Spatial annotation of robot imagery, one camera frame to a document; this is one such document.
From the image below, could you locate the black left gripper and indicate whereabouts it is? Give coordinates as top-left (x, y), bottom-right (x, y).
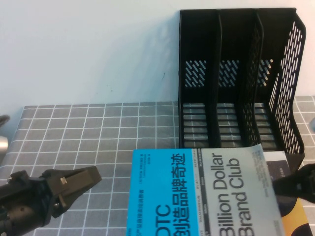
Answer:
top-left (24, 166), bottom-right (103, 222)

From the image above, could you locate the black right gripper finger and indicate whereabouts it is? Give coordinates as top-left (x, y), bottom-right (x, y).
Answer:
top-left (272, 163), bottom-right (315, 205)

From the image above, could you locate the dark navy cover book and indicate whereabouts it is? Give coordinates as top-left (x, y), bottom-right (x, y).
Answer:
top-left (262, 150), bottom-right (313, 236)

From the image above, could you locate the blue and grey book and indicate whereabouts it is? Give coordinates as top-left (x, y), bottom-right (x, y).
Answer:
top-left (125, 144), bottom-right (286, 236)

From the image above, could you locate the black plastic book stand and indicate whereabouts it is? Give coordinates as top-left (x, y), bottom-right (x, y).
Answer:
top-left (178, 8), bottom-right (308, 171)

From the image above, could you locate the grey white-grid tablecloth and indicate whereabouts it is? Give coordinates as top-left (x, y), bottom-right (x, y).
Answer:
top-left (0, 95), bottom-right (315, 236)

